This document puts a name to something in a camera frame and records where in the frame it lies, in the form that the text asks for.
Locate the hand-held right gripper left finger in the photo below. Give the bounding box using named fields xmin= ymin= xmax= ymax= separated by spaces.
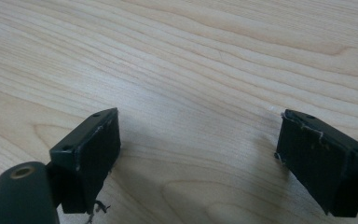
xmin=48 ymin=107 xmax=122 ymax=216

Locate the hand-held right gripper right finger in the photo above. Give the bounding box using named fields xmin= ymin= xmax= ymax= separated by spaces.
xmin=273 ymin=108 xmax=358 ymax=218

